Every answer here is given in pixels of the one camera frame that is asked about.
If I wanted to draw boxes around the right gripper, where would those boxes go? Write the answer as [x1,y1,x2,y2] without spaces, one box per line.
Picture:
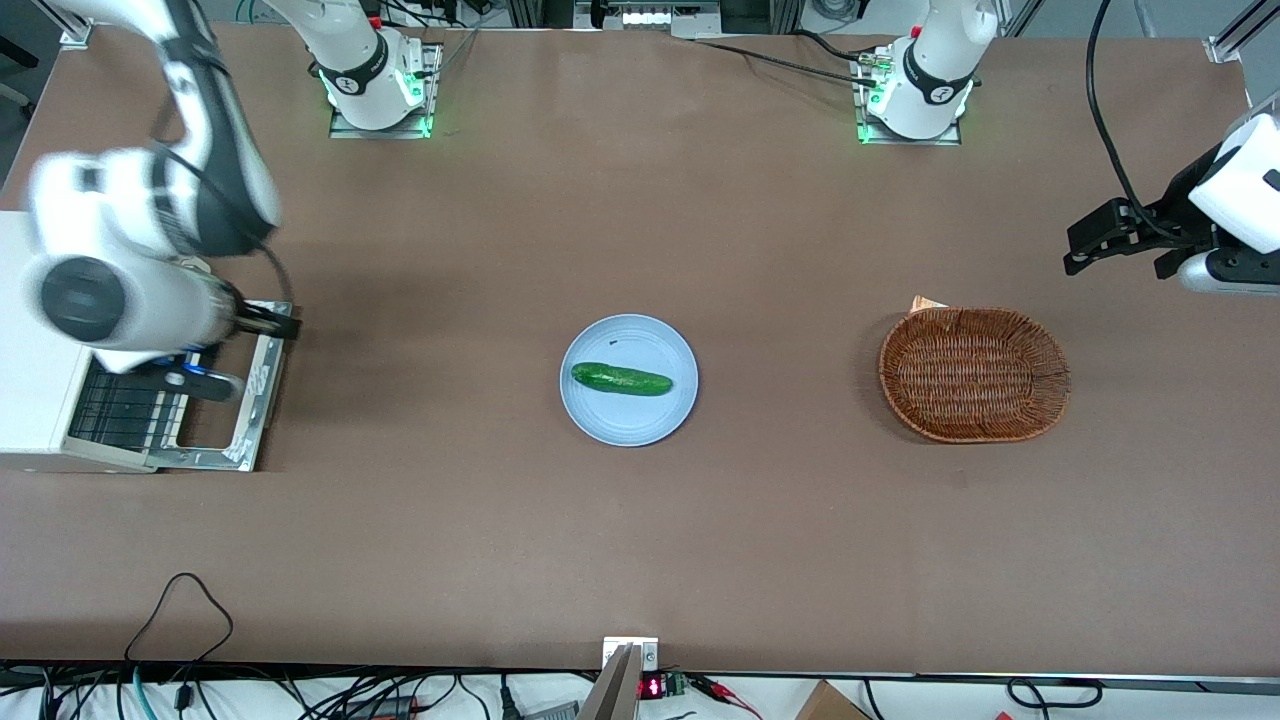
[95,268,302,375]

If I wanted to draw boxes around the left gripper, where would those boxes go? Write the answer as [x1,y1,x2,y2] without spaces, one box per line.
[1064,113,1280,280]

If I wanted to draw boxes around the grey oven door with handle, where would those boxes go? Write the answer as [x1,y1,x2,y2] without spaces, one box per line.
[150,300,295,474]

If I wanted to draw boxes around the white toaster oven body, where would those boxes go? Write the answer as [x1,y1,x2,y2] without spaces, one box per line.
[0,210,171,475]

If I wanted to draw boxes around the brown wicker basket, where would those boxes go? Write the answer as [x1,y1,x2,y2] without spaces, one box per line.
[879,307,1072,444]

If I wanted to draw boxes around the green cucumber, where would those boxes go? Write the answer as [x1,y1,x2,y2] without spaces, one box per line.
[571,362,674,397]

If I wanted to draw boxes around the light blue plate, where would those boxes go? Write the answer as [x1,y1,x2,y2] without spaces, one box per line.
[559,314,699,448]

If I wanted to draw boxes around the brown cardboard box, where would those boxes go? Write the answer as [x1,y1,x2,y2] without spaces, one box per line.
[794,679,873,720]

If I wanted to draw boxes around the red alligator clip leads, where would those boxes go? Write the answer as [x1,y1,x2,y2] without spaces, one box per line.
[690,676,763,720]

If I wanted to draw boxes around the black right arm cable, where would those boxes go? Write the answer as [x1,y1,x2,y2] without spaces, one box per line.
[150,60,298,321]

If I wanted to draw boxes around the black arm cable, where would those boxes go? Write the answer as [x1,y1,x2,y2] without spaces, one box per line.
[150,60,298,321]
[1086,0,1193,244]

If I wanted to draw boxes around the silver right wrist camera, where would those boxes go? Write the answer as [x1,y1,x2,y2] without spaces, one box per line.
[163,366,247,404]

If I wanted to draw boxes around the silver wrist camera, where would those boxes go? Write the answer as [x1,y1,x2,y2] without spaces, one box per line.
[163,366,247,404]
[1177,250,1280,297]

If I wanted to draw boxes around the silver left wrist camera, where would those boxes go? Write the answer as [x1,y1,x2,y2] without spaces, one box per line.
[1177,250,1280,297]

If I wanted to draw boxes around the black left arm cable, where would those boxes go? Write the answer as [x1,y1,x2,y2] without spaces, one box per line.
[1086,0,1193,244]

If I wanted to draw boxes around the wire oven rack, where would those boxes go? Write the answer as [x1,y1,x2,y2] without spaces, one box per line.
[72,365,169,456]

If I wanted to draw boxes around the aluminium frame extrusion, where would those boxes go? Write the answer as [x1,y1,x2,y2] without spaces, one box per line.
[1204,0,1280,67]

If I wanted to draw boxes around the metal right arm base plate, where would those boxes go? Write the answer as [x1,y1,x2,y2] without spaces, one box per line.
[329,40,443,140]

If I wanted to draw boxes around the thin black looped cable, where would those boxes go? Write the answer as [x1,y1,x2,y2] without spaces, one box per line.
[124,572,235,664]

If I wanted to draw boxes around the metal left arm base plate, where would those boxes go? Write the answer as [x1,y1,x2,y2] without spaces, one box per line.
[851,45,967,148]

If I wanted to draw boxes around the black power cable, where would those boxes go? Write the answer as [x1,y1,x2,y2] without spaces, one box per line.
[690,36,887,91]

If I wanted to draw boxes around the black coiled cable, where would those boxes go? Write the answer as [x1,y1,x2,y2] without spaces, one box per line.
[1006,677,1105,711]

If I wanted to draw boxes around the aluminium camera post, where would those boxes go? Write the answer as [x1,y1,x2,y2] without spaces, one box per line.
[577,637,660,720]

